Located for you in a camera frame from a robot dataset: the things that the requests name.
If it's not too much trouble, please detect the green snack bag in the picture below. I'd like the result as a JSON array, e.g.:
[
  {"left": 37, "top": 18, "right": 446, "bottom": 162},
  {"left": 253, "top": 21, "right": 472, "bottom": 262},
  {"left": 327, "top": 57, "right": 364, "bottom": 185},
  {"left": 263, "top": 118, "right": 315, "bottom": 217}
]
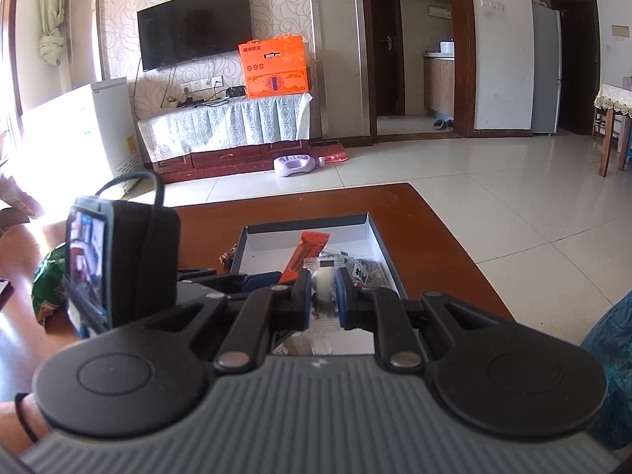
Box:
[{"left": 31, "top": 244, "right": 70, "bottom": 327}]

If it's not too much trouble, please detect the white plastic bottle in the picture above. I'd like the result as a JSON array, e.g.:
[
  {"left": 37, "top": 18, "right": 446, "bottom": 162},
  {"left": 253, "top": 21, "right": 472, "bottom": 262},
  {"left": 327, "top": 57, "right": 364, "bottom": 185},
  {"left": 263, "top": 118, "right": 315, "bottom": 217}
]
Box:
[{"left": 274, "top": 154, "right": 327, "bottom": 179}]

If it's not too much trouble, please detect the orange gift box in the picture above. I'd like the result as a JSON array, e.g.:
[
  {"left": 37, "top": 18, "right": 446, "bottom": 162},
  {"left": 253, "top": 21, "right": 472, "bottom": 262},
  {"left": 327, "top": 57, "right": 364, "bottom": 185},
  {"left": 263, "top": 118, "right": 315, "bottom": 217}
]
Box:
[{"left": 238, "top": 34, "right": 311, "bottom": 100}]

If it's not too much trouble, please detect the black cable loop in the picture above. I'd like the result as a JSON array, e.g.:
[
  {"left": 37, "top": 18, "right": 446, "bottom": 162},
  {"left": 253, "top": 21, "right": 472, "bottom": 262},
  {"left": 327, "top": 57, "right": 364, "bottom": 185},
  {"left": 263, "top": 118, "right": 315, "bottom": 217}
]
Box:
[{"left": 95, "top": 172, "right": 166, "bottom": 208}]

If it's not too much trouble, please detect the person's left forearm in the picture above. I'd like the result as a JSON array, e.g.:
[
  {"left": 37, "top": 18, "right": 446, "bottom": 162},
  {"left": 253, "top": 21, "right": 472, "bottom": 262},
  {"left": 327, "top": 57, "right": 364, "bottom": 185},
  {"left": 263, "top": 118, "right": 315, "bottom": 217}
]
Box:
[{"left": 0, "top": 394, "right": 53, "bottom": 455}]

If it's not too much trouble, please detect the dark grey shallow box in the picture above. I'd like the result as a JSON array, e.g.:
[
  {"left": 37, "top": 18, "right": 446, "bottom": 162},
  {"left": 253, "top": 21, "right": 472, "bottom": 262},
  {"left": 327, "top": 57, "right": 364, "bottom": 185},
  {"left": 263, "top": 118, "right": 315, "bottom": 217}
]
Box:
[{"left": 231, "top": 212, "right": 410, "bottom": 356}]

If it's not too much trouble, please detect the silver refrigerator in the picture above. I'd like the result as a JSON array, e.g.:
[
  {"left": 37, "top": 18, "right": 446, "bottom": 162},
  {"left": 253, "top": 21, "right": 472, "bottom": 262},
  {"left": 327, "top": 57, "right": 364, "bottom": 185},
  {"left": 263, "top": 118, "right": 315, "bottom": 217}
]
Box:
[{"left": 530, "top": 5, "right": 562, "bottom": 135}]

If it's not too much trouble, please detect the blue plastic bag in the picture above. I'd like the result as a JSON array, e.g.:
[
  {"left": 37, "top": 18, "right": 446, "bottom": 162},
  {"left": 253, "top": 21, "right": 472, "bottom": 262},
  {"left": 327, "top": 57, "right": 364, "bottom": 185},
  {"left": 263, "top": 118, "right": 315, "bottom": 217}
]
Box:
[{"left": 580, "top": 290, "right": 632, "bottom": 450}]

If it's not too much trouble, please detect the red dustpan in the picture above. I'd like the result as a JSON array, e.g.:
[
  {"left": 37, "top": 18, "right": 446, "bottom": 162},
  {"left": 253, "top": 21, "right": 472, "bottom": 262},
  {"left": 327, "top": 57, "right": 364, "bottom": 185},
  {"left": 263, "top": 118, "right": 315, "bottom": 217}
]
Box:
[{"left": 310, "top": 141, "right": 349, "bottom": 164}]

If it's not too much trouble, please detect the pale patterned cabinet cloth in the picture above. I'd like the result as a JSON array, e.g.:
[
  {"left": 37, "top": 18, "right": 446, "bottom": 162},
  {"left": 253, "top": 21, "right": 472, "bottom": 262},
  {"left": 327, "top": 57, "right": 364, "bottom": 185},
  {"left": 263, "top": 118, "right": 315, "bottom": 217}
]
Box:
[{"left": 137, "top": 93, "right": 313, "bottom": 163}]

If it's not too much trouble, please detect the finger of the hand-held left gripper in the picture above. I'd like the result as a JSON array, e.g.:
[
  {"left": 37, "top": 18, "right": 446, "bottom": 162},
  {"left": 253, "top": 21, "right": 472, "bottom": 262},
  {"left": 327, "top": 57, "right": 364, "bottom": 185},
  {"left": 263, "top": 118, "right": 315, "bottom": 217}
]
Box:
[
  {"left": 217, "top": 271, "right": 283, "bottom": 299},
  {"left": 178, "top": 267, "right": 218, "bottom": 282}
]

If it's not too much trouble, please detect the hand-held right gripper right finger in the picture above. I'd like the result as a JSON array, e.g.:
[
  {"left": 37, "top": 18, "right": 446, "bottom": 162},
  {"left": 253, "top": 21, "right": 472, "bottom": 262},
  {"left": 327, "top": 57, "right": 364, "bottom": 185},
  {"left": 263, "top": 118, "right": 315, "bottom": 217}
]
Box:
[{"left": 333, "top": 267, "right": 495, "bottom": 371}]

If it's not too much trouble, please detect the white chest freezer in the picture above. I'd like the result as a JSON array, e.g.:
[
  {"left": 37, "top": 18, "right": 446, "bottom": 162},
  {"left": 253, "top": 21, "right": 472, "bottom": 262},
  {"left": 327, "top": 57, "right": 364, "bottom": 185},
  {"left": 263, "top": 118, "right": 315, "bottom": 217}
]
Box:
[{"left": 22, "top": 76, "right": 144, "bottom": 193}]

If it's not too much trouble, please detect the black flat television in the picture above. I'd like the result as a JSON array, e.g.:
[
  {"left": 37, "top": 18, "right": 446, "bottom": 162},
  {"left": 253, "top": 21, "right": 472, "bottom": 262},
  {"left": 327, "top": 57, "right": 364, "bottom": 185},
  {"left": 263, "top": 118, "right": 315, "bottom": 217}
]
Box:
[{"left": 137, "top": 0, "right": 252, "bottom": 72}]

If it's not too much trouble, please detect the beige snack packet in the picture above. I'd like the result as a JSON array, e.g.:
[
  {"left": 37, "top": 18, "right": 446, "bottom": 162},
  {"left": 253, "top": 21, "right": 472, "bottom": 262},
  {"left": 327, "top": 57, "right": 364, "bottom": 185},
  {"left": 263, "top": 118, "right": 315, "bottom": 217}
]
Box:
[{"left": 282, "top": 335, "right": 339, "bottom": 356}]

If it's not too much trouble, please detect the dark brown door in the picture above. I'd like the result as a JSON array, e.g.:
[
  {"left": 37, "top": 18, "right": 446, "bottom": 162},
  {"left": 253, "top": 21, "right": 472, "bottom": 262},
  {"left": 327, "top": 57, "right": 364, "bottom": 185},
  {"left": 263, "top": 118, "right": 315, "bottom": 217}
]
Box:
[{"left": 550, "top": 0, "right": 600, "bottom": 135}]

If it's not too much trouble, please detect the dark wooden television cabinet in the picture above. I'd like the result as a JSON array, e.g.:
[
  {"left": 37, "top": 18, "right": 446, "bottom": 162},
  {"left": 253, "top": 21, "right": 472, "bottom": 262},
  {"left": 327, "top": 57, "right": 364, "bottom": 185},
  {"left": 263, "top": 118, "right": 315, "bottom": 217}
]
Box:
[{"left": 145, "top": 138, "right": 312, "bottom": 184}]

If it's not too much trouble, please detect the clear black-printed snack packet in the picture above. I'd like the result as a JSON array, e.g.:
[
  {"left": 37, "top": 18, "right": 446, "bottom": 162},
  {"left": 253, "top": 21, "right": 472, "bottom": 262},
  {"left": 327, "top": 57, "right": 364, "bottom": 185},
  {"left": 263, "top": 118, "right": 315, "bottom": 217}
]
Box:
[{"left": 321, "top": 252, "right": 369, "bottom": 284}]

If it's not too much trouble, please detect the brown door with handle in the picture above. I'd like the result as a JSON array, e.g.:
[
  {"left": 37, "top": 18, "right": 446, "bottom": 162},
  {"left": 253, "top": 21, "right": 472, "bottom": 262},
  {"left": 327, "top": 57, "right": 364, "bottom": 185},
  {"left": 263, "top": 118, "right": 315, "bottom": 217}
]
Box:
[{"left": 368, "top": 0, "right": 398, "bottom": 117}]

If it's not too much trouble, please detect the lace tablecloth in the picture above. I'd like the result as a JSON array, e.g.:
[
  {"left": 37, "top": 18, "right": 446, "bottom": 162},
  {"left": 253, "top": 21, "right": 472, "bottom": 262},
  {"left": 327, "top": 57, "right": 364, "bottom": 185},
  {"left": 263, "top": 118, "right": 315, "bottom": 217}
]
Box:
[{"left": 592, "top": 81, "right": 632, "bottom": 117}]

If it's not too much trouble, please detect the tied pale curtain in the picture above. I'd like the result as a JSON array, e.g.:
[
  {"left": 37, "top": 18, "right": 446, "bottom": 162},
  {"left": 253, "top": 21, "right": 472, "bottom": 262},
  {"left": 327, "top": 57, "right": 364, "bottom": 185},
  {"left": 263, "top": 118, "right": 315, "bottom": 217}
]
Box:
[{"left": 38, "top": 0, "right": 67, "bottom": 66}]

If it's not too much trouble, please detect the black hair tie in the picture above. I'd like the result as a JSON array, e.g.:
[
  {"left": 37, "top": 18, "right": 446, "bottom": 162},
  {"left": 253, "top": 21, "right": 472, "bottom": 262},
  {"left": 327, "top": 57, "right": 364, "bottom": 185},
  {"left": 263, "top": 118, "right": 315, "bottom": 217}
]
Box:
[{"left": 14, "top": 392, "right": 41, "bottom": 444}]

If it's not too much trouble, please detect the wooden kitchen cabinet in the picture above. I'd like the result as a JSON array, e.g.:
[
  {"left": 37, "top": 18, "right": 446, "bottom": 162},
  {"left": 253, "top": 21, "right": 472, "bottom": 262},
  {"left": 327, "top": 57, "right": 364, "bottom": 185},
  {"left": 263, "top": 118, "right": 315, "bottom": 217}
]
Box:
[{"left": 423, "top": 52, "right": 455, "bottom": 117}]

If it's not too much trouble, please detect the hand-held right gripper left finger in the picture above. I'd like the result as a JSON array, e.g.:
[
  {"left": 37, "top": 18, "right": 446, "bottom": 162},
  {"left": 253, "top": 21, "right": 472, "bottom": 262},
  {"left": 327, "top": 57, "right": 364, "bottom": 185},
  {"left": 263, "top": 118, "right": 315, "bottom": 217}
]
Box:
[{"left": 143, "top": 267, "right": 313, "bottom": 374}]

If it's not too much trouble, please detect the orange snack bar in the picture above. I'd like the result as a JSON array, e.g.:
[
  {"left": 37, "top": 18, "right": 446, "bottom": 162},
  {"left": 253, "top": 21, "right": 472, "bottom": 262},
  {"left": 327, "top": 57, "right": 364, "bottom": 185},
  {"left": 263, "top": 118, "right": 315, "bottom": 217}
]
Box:
[{"left": 276, "top": 231, "right": 331, "bottom": 286}]

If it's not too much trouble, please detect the grey snack packet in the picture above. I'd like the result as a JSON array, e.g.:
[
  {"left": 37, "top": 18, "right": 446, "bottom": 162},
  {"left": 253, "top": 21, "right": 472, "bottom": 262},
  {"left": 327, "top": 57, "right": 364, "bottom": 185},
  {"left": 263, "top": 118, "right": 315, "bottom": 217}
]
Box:
[{"left": 363, "top": 257, "right": 391, "bottom": 290}]

